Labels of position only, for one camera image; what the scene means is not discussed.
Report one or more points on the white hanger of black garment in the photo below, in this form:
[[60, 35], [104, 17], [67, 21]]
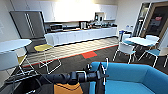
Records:
[[106, 66]]

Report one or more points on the orange robot chest plate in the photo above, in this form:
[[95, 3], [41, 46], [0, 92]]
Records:
[[68, 88]]

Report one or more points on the blue sofa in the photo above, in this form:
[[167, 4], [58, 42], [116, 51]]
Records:
[[133, 80]]

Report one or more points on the white kitchen counter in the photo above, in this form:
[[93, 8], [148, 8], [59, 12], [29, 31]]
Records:
[[80, 36]]

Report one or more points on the grey waste bin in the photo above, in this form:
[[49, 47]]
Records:
[[121, 35]]

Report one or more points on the silver kettle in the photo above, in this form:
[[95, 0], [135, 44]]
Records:
[[83, 25]]

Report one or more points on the white square table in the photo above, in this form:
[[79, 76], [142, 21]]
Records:
[[141, 40]]

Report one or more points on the black coffee machine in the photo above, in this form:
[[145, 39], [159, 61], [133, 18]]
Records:
[[99, 17]]

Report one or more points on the black microwave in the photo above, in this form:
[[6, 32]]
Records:
[[56, 28]]

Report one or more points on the narrow white upper cabinets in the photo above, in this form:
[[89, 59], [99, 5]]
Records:
[[108, 11]]

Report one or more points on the grey double-door fridge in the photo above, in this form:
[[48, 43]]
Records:
[[28, 24]]

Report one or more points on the white round table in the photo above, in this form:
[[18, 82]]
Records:
[[15, 45]]

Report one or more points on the wide white upper cabinets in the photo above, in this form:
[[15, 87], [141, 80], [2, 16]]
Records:
[[33, 8]]

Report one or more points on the dark wooden doorway frame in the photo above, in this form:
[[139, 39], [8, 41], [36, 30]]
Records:
[[151, 16]]

